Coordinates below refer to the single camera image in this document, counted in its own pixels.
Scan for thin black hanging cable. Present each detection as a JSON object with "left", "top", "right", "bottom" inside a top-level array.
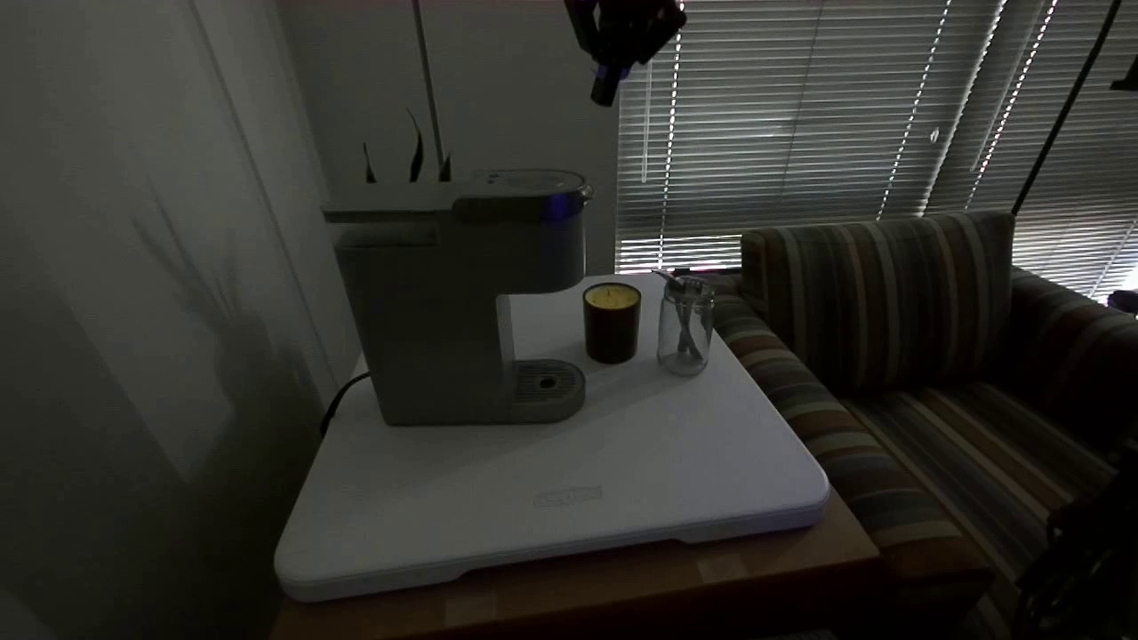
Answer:
[{"left": 1009, "top": 0, "right": 1127, "bottom": 220}]

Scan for wooden side table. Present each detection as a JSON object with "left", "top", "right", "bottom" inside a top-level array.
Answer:
[{"left": 268, "top": 490, "right": 894, "bottom": 640}]

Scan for white plastic board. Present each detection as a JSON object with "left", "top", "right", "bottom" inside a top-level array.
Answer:
[{"left": 273, "top": 273, "right": 833, "bottom": 605}]

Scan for striped fabric sofa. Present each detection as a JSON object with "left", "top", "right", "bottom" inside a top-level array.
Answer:
[{"left": 707, "top": 208, "right": 1138, "bottom": 640}]

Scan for clear glass jar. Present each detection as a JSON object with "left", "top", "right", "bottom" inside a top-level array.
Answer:
[{"left": 656, "top": 265, "right": 719, "bottom": 381}]

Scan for grey pod coffee maker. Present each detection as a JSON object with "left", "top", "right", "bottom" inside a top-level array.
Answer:
[{"left": 319, "top": 165, "right": 594, "bottom": 429}]

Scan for black coffee maker power cord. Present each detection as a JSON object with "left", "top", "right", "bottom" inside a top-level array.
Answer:
[{"left": 317, "top": 365, "right": 374, "bottom": 434}]

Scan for dark candle jar yellow wax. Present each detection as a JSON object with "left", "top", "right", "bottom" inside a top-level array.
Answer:
[{"left": 579, "top": 278, "right": 643, "bottom": 365}]

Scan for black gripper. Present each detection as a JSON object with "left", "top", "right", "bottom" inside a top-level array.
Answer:
[{"left": 562, "top": 0, "right": 692, "bottom": 111}]

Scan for white window blinds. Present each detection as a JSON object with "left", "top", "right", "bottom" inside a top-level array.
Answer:
[{"left": 616, "top": 0, "right": 1138, "bottom": 304}]

